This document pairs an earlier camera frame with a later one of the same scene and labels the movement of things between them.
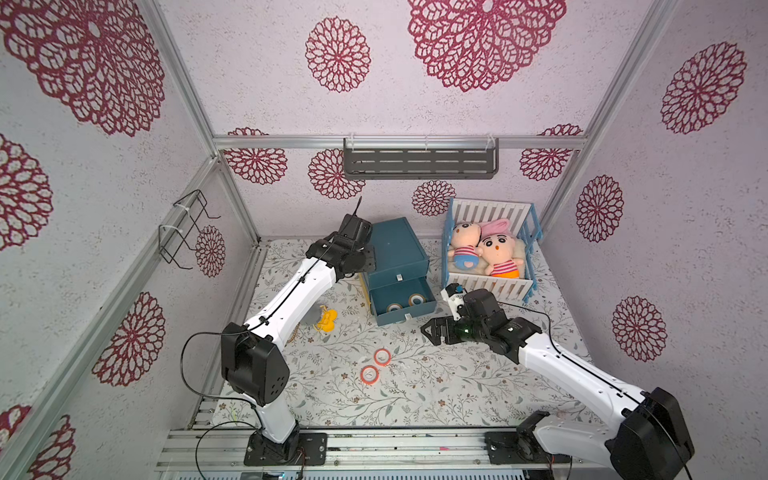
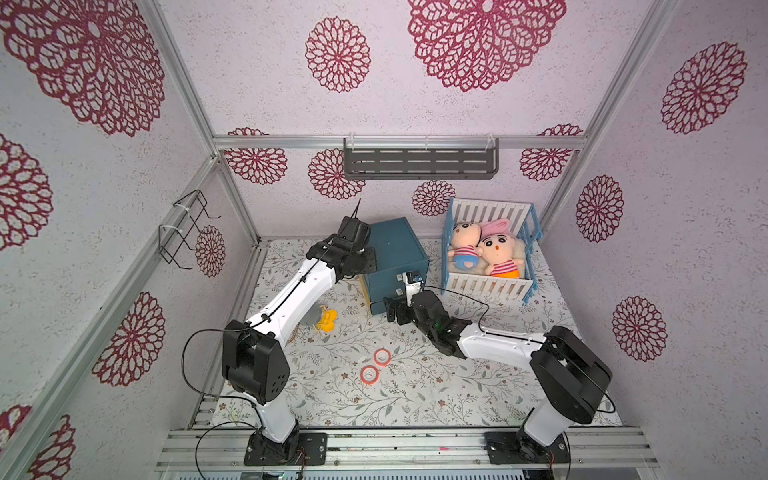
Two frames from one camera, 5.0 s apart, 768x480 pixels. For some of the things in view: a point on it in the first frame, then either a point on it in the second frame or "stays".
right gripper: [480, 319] to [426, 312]
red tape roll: [369, 375] stays
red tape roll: [382, 357] stays
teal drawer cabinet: [399, 282] stays
